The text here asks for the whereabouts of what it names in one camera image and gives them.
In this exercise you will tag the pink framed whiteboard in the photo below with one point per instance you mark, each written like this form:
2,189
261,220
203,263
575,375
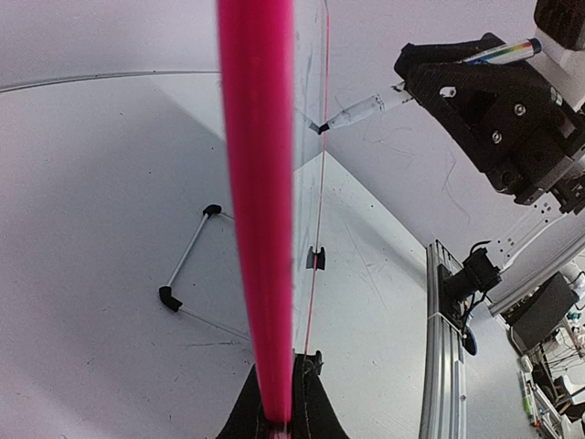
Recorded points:
273,80

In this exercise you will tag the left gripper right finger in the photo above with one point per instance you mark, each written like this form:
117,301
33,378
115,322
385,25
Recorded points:
313,415

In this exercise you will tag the right black whiteboard stand clip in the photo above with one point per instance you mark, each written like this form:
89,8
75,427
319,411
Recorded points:
316,258

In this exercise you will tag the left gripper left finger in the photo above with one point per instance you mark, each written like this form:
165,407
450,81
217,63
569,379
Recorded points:
247,420

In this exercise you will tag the whiteboard marker pen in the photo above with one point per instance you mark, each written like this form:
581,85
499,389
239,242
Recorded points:
397,94

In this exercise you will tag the black whiteboard stand clip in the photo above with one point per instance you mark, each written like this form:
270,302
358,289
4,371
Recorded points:
313,362
316,258

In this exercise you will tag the left black whiteboard stand clip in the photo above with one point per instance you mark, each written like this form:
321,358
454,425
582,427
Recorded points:
313,362

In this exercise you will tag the whiteboard rear wire stand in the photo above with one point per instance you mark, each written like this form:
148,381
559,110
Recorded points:
166,291

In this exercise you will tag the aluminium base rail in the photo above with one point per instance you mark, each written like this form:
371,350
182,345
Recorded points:
444,401

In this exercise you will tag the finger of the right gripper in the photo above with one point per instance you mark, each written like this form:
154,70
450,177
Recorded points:
413,56
459,109

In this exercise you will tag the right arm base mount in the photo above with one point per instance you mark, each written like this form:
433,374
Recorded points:
460,293

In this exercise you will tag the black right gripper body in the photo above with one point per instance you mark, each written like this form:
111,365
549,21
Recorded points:
530,132

